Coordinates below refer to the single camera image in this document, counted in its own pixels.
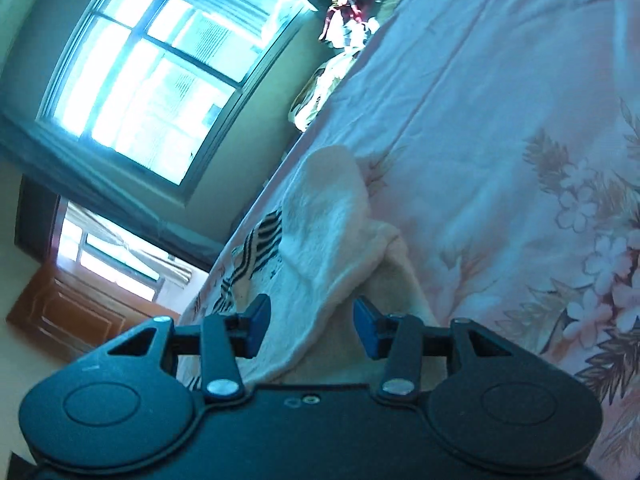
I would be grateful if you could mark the teal curtain left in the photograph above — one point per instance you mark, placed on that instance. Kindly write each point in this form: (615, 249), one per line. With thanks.
(65, 170)

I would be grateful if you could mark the patterned pillow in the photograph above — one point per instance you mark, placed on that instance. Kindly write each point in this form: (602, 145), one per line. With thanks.
(349, 24)

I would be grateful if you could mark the cream knit striped sweater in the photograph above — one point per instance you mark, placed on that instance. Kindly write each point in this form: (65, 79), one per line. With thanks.
(316, 252)

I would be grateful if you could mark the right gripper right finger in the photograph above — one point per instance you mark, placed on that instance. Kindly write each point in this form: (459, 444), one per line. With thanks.
(402, 341)

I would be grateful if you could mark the large bedroom window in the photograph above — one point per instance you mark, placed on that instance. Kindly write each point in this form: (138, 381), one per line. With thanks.
(153, 86)

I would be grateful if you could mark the brown wooden door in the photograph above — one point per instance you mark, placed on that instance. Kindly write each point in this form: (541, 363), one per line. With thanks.
(67, 310)

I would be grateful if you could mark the pink floral bed sheet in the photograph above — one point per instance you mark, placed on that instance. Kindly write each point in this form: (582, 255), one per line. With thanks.
(501, 138)

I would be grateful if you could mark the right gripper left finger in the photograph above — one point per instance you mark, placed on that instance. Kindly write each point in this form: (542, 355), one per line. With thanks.
(218, 341)

